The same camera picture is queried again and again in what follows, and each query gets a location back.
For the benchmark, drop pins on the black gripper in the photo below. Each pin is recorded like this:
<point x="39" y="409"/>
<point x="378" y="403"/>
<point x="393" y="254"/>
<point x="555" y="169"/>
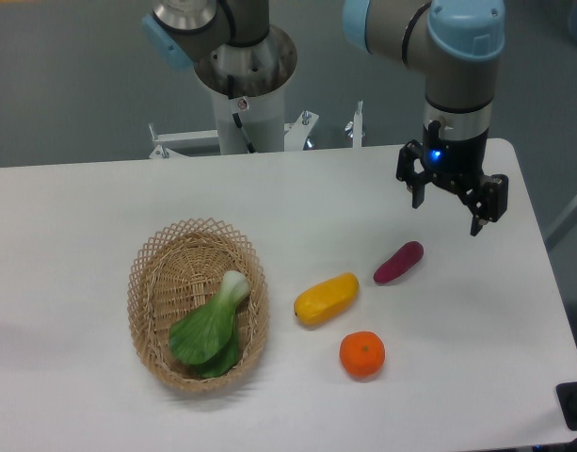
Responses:
<point x="456" y="166"/>

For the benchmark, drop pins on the green bok choy vegetable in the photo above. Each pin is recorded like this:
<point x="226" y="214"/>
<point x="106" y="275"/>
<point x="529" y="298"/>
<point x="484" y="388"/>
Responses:
<point x="206" y="339"/>

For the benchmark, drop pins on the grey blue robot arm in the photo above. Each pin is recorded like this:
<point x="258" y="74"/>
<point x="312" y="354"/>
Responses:
<point x="456" y="45"/>

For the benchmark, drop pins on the woven wicker basket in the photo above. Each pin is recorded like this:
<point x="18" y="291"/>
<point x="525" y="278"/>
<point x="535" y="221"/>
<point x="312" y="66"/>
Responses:
<point x="179" y="269"/>

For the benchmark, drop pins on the purple sweet potato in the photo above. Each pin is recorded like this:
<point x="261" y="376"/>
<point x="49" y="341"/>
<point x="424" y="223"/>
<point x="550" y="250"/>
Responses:
<point x="401" y="262"/>

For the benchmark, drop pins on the yellow mango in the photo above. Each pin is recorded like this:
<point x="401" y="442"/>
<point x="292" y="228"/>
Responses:
<point x="325" y="300"/>

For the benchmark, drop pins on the orange tangerine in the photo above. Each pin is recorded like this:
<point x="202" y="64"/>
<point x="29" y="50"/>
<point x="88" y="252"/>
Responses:
<point x="362" y="354"/>

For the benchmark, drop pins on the black box at table edge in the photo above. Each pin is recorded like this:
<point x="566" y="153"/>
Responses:
<point x="567" y="397"/>

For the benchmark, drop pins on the white frame leg right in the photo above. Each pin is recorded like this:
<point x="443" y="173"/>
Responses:
<point x="564" y="222"/>

